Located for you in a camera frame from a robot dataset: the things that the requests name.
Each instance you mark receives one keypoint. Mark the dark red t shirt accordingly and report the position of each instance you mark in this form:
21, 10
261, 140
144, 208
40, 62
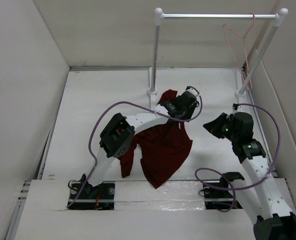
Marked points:
164, 149

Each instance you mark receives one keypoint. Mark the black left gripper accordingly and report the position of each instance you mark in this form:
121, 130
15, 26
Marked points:
187, 116

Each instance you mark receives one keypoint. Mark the pink wire hanger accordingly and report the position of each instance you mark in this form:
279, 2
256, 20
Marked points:
237, 45

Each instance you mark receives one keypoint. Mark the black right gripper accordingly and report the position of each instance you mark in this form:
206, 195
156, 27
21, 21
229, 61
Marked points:
213, 125

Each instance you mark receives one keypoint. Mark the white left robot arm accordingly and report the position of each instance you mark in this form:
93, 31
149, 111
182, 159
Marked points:
116, 137

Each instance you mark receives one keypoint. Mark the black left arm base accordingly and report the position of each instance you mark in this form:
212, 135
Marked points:
84, 196

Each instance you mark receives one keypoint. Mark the white clothes rack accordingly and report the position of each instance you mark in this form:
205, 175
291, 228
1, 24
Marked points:
196, 40

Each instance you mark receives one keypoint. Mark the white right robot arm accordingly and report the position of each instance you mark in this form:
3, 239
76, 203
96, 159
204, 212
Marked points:
271, 216

